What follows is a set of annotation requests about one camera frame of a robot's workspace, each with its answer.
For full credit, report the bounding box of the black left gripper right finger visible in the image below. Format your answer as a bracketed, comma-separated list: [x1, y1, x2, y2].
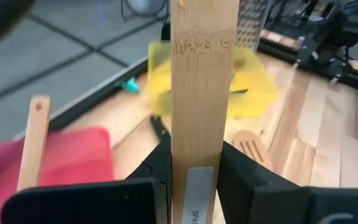
[218, 141, 358, 224]

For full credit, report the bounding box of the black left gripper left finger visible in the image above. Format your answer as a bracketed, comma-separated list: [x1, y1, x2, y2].
[0, 136, 172, 224]

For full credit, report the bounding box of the wooden slotted angled turner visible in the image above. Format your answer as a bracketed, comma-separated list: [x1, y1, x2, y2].
[16, 95, 52, 192]

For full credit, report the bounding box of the wooden slotted round spatula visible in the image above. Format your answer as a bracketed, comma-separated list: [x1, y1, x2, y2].
[231, 129, 273, 171]

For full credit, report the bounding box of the black blade paring knife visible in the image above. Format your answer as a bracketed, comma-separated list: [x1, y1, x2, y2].
[149, 114, 172, 142]

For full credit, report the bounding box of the wooden solid spatula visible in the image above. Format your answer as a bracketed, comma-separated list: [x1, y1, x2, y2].
[170, 0, 241, 224]

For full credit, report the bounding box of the pink plastic bin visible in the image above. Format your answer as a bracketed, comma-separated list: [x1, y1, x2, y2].
[0, 126, 115, 224]

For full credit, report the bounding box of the yellow plastic bin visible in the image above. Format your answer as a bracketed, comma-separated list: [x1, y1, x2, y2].
[147, 39, 280, 119]

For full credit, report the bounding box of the small teal clip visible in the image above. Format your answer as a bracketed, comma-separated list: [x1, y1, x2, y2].
[118, 77, 141, 95]

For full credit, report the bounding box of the steel box grater red handle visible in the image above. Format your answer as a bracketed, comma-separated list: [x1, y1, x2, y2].
[234, 0, 275, 52]

